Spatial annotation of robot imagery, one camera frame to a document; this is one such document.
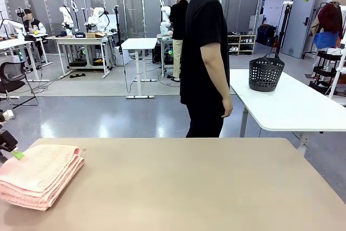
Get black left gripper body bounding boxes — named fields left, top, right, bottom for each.
left=0, top=130, right=18, bottom=152

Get pink towel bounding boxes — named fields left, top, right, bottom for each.
left=0, top=144, right=85, bottom=212

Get person's right forearm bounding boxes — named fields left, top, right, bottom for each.
left=204, top=68, right=231, bottom=102

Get person's right hand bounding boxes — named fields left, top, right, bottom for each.
left=221, top=97, right=234, bottom=119

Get dark red jacket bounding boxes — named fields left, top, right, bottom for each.
left=317, top=3, right=343, bottom=36

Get blue bag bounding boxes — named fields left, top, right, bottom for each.
left=313, top=31, right=340, bottom=50

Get black office chair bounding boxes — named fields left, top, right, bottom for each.
left=0, top=61, right=39, bottom=107

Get dark luggage bags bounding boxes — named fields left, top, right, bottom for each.
left=256, top=24, right=279, bottom=48

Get black utility cart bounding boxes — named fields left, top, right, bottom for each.
left=309, top=49, right=344, bottom=94

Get wooden shoe rack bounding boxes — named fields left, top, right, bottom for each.
left=227, top=34, right=257, bottom=55

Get black perforated basket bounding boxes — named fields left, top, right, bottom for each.
left=248, top=51, right=285, bottom=93

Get white desk with seated person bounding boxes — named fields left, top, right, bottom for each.
left=0, top=36, right=50, bottom=82

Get person in black T-shirt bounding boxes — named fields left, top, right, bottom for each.
left=179, top=0, right=247, bottom=138

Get seated person with cap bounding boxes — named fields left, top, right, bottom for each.
left=23, top=9, right=47, bottom=61

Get white side table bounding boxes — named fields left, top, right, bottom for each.
left=229, top=68, right=346, bottom=156

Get long white robot desk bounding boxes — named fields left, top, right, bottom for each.
left=52, top=35, right=114, bottom=80

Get standing person in beige trousers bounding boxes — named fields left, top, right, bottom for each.
left=168, top=0, right=189, bottom=82

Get black tripod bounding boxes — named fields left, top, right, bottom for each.
left=112, top=5, right=124, bottom=55

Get small white standing desk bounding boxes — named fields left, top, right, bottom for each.
left=121, top=37, right=158, bottom=99

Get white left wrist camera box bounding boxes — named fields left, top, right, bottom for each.
left=0, top=109, right=14, bottom=121

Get black camera stand pole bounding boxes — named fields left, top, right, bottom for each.
left=275, top=1, right=294, bottom=56

